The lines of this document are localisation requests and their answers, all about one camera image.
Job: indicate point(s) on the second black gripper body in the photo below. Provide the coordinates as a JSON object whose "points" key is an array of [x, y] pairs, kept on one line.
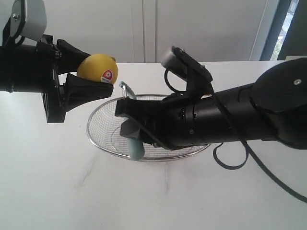
{"points": [[53, 92]]}

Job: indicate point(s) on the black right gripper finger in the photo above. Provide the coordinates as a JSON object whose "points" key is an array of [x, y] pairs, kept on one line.
{"points": [[146, 130]]}

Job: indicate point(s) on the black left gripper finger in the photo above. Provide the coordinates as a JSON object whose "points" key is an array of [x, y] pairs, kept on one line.
{"points": [[139, 109]]}

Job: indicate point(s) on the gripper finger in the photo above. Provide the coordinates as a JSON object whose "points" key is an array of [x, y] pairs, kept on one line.
{"points": [[70, 58], [78, 91]]}

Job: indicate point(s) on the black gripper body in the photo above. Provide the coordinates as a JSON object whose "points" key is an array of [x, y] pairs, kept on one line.
{"points": [[168, 123]]}

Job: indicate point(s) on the teal handled peeler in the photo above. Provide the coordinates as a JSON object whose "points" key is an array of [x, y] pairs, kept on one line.
{"points": [[130, 129]]}

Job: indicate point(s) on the yellow lemon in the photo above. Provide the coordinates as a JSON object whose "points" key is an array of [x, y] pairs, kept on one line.
{"points": [[99, 68]]}

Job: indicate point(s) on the second dark Piper robot arm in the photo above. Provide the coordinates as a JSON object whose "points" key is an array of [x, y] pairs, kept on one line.
{"points": [[22, 69]]}

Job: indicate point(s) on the steel wire mesh basket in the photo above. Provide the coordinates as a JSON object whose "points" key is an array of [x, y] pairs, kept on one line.
{"points": [[103, 129]]}

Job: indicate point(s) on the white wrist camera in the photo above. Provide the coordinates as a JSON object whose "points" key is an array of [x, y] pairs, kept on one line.
{"points": [[28, 19]]}

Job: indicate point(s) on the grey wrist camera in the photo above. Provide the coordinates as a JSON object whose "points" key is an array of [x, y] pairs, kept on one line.
{"points": [[177, 61]]}

